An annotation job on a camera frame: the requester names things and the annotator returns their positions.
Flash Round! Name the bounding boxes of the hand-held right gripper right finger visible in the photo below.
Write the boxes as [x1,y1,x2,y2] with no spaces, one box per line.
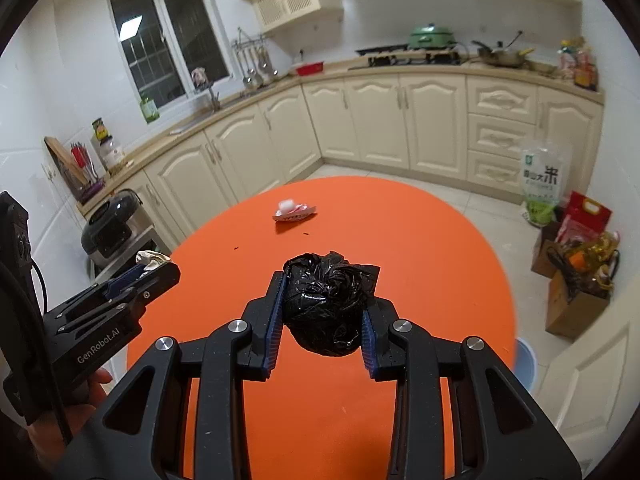
[360,295,586,480]

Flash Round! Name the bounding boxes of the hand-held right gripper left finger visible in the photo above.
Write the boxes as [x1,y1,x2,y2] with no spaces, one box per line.
[52,270,290,480]

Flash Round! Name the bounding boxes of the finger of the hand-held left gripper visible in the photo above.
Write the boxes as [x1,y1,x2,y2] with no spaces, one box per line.
[59,261,182,336]
[47,264,146,321]

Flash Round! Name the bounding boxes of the paper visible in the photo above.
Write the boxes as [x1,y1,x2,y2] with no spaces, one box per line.
[136,250,173,273]

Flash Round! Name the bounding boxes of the black plastic bag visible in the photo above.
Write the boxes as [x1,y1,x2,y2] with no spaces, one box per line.
[282,251,382,358]

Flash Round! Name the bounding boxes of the red snack wrapper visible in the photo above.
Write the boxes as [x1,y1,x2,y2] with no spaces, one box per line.
[272,199,318,223]

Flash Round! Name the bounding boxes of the light blue bin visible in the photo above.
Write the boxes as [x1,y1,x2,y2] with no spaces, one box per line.
[510,337,538,401]

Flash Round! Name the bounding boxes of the person's left hand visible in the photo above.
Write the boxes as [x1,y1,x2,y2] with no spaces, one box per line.
[27,367,113,463]

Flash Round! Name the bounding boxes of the black rice cooker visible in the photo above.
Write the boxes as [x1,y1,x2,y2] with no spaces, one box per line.
[81,189,151,268]

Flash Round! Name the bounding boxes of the purple knife rack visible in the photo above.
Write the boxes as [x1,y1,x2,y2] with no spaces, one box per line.
[70,142,106,203]

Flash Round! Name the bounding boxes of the large glass jar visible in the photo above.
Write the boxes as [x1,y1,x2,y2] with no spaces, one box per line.
[97,135,126,176]

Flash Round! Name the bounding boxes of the wooden cutting board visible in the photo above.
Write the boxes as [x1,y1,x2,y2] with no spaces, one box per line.
[44,136,88,201]

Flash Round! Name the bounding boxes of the beige kitchen countertop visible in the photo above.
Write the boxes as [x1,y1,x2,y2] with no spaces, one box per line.
[77,55,606,216]

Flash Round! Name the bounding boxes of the steel sink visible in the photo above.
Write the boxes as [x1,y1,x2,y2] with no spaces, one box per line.
[169,85,281,136]

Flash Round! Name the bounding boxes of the small cardboard box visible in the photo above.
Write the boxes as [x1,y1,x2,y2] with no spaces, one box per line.
[531,222,566,278]

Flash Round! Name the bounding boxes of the large cardboard box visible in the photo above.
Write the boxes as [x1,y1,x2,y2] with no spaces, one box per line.
[545,260,616,341]

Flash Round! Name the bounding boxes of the white door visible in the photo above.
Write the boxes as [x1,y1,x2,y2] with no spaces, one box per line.
[535,305,640,466]

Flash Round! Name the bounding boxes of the round orange table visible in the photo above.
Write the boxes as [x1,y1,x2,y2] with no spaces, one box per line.
[82,72,603,256]

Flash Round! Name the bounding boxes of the hanging metal kitchen utensils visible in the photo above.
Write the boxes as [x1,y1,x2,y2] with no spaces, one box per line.
[240,45,281,88]

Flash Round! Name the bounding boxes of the kitchen window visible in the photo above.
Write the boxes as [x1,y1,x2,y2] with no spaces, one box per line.
[107,0,233,106]

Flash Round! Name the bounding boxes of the clear rice bag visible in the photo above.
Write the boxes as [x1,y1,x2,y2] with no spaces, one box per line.
[520,140,573,206]

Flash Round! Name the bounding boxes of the yellow cooking oil bottle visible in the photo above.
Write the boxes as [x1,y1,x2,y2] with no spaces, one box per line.
[580,232,621,291]

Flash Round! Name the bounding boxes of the gas stove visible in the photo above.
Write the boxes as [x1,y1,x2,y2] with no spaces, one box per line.
[347,52,463,70]

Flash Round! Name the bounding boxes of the black grill pan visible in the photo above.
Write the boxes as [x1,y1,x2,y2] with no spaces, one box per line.
[355,44,408,56]

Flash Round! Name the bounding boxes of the green electric pot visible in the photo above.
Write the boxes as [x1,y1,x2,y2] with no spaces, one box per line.
[407,23,458,51]

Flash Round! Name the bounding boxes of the metal wok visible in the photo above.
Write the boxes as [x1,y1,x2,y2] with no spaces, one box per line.
[472,40,536,68]

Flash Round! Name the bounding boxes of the group of condiment bottles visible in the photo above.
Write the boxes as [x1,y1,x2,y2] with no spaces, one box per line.
[557,37,601,91]

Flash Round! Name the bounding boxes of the wall utensil rack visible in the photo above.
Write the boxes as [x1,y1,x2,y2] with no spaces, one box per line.
[231,27,268,52]

